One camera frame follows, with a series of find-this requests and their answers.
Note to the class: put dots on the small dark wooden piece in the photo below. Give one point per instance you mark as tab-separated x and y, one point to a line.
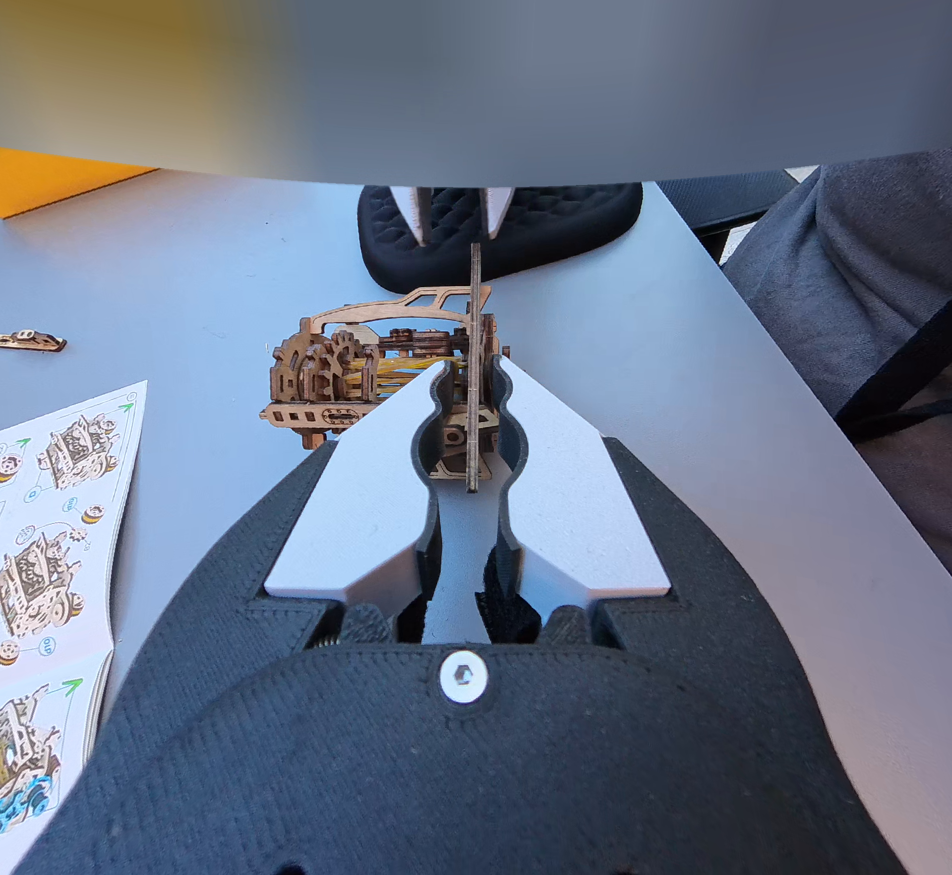
33	341

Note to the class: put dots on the person's grey clothing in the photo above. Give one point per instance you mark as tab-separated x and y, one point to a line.
855	257

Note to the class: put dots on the wooden model car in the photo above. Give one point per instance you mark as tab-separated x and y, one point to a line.
327	369

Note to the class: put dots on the orange sheet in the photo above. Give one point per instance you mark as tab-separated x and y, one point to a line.
52	179

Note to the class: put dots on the assembly instruction booklet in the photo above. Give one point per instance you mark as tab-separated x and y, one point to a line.
67	518

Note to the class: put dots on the thin wooden part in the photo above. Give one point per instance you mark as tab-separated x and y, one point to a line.
472	369

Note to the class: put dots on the black chair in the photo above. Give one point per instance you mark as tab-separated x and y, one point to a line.
729	202

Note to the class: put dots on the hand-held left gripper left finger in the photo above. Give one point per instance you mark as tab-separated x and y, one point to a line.
357	518

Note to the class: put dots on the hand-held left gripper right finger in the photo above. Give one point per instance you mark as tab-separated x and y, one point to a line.
587	518

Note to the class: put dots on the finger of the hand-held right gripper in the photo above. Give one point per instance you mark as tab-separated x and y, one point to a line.
413	213
496	209

